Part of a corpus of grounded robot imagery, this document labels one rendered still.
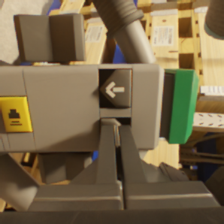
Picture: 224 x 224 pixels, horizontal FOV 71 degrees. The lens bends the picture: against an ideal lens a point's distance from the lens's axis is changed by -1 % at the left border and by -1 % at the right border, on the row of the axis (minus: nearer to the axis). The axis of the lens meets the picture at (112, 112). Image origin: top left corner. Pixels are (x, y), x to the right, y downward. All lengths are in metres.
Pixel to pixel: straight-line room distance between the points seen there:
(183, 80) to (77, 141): 0.12
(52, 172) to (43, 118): 0.07
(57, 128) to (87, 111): 0.04
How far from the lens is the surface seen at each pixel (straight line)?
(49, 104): 0.17
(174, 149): 0.91
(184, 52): 1.25
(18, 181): 0.25
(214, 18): 0.81
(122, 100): 0.15
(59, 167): 0.20
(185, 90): 0.18
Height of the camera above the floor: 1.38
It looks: 15 degrees down
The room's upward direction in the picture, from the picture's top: 94 degrees clockwise
